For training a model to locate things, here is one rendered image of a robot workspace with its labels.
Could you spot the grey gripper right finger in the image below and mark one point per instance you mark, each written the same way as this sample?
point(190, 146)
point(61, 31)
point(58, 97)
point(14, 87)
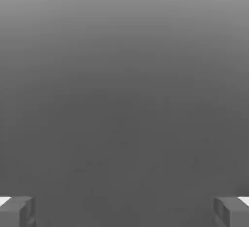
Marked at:
point(233, 213)

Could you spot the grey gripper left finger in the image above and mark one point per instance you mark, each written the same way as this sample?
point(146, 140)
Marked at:
point(15, 213)

